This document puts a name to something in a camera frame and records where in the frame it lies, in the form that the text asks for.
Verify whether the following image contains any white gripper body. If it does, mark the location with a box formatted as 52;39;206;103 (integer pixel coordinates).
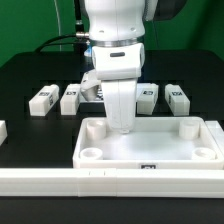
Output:
81;43;145;133

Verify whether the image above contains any white desk top panel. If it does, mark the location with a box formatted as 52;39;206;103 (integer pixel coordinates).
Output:
73;117;224;170

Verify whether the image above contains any fiducial marker sheet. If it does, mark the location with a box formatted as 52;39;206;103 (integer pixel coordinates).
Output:
81;85;103;101

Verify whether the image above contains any white block left edge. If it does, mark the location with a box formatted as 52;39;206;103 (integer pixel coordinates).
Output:
0;120;7;146

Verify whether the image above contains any long white front barrier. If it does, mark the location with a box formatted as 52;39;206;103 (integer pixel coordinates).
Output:
0;168;224;198

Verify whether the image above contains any black cable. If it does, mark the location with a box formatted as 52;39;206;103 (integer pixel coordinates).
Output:
34;31;90;54

